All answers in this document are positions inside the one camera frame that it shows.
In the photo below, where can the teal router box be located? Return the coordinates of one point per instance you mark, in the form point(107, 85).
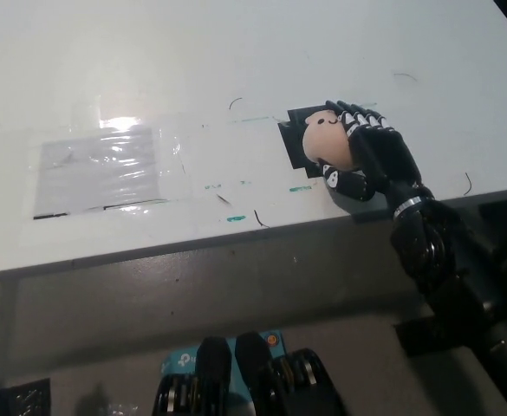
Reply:
point(181, 362)

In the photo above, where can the black tape mask patch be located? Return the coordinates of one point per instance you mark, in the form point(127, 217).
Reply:
point(292, 147)

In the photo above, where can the pink dumpling toy smiling face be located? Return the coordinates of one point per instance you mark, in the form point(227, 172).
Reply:
point(326, 143)

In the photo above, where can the black robot torso blocks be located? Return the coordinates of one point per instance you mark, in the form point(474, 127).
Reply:
point(253, 381)

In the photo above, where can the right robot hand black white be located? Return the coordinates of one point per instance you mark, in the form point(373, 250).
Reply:
point(387, 151)

